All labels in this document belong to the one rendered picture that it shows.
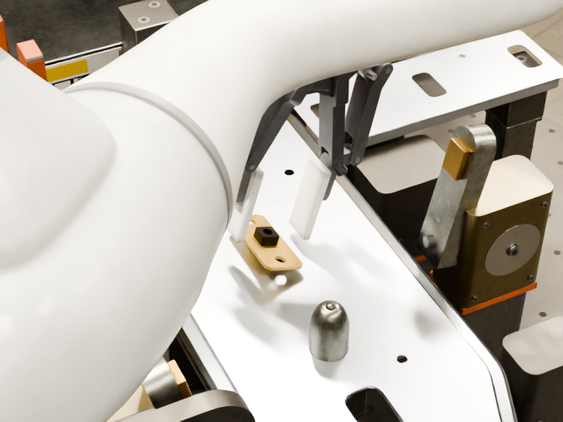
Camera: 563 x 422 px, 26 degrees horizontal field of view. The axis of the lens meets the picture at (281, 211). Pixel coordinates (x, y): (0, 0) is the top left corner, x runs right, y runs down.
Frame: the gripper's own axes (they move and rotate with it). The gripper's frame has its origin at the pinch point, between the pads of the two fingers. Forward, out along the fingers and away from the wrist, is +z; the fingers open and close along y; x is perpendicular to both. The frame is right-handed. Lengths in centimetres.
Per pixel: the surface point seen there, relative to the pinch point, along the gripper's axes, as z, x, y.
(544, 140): 12, 33, 65
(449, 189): -5.0, -6.2, 12.9
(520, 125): -1.3, 13.1, 38.0
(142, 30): -4.0, 26.2, -2.9
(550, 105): 48, 117, 153
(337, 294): 4.6, -7.5, 3.7
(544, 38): 41, 142, 168
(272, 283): 5.8, -3.8, -0.5
